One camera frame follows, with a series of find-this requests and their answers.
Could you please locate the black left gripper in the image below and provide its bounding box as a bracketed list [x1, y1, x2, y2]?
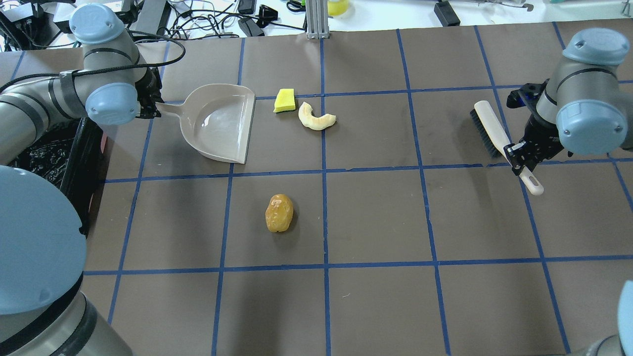
[135, 68, 164, 119]

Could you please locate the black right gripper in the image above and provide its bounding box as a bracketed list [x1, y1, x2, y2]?
[503, 82, 564, 176]

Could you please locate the beige hand brush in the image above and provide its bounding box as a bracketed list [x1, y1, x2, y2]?
[470, 100, 544, 196]

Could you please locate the yellow green sponge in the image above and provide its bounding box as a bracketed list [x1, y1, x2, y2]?
[273, 88, 296, 114]

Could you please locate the pale curved peel piece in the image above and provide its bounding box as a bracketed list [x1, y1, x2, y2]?
[298, 102, 337, 131]

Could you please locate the yellow potato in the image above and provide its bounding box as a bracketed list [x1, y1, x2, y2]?
[265, 194, 294, 233]

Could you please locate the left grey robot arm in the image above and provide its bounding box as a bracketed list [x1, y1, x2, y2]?
[1, 3, 161, 356]

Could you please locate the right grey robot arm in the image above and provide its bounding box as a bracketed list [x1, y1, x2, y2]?
[509, 28, 632, 356]

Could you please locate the bin with black bag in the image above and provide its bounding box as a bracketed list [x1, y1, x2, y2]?
[7, 118, 104, 236]

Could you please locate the black power adapter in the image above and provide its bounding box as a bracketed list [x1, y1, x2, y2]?
[433, 0, 461, 27]

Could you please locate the yellow tape roll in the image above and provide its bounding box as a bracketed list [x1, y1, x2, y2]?
[326, 0, 350, 17]

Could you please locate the aluminium frame post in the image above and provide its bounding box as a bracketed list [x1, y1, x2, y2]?
[305, 0, 330, 39]

